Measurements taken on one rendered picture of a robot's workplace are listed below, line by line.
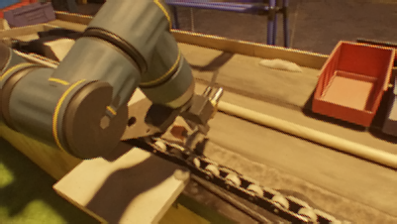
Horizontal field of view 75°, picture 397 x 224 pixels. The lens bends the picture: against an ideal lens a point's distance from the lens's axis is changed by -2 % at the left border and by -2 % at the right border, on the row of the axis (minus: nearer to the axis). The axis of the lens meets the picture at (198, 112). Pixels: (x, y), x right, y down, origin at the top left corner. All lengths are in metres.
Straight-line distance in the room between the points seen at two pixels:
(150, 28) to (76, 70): 0.12
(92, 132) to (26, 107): 0.09
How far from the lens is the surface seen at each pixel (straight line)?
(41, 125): 0.37
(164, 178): 0.70
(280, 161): 0.80
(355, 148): 0.86
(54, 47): 1.22
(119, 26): 0.39
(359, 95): 1.14
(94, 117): 0.35
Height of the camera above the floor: 1.33
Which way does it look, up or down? 36 degrees down
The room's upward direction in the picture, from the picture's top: 6 degrees counter-clockwise
